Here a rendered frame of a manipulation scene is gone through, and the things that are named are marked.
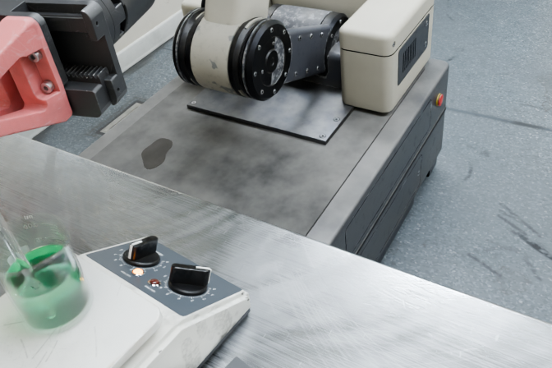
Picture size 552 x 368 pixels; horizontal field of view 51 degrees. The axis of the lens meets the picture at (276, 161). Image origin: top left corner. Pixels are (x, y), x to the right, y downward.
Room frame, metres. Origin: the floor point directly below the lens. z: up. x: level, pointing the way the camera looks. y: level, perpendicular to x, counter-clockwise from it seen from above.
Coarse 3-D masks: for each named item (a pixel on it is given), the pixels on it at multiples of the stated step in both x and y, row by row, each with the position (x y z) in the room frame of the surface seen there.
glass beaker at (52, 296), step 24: (24, 216) 0.30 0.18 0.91; (48, 216) 0.30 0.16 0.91; (0, 240) 0.28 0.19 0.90; (24, 240) 0.29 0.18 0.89; (48, 240) 0.30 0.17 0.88; (0, 264) 0.27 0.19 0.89; (48, 264) 0.26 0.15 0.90; (72, 264) 0.27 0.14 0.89; (24, 288) 0.25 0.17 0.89; (48, 288) 0.25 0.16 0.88; (72, 288) 0.26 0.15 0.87; (24, 312) 0.25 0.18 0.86; (48, 312) 0.25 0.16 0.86; (72, 312) 0.26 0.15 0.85
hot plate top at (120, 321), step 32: (96, 288) 0.29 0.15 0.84; (128, 288) 0.28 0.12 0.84; (0, 320) 0.27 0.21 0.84; (96, 320) 0.26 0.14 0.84; (128, 320) 0.25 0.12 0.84; (160, 320) 0.25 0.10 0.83; (0, 352) 0.24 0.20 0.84; (32, 352) 0.24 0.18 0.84; (64, 352) 0.23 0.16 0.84; (96, 352) 0.23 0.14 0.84; (128, 352) 0.23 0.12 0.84
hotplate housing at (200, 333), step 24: (96, 264) 0.33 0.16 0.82; (168, 312) 0.27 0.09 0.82; (216, 312) 0.28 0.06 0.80; (240, 312) 0.30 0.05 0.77; (168, 336) 0.25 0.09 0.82; (192, 336) 0.26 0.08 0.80; (216, 336) 0.28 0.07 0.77; (144, 360) 0.23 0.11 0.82; (168, 360) 0.24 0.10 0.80; (192, 360) 0.26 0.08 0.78
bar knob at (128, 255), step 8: (144, 240) 0.35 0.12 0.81; (152, 240) 0.36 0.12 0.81; (136, 248) 0.34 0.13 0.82; (144, 248) 0.35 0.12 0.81; (152, 248) 0.35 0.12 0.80; (128, 256) 0.34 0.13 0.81; (136, 256) 0.34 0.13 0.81; (144, 256) 0.34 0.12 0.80; (152, 256) 0.35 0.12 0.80; (136, 264) 0.33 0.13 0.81; (144, 264) 0.33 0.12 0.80; (152, 264) 0.34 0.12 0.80
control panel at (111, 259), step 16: (96, 256) 0.34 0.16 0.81; (112, 256) 0.35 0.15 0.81; (160, 256) 0.35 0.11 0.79; (176, 256) 0.36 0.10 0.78; (112, 272) 0.32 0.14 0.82; (128, 272) 0.32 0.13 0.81; (144, 272) 0.32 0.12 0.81; (160, 272) 0.33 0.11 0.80; (144, 288) 0.30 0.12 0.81; (160, 288) 0.30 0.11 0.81; (208, 288) 0.31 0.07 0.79; (224, 288) 0.31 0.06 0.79; (240, 288) 0.31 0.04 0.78; (176, 304) 0.28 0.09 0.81; (192, 304) 0.28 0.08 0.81; (208, 304) 0.29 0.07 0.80
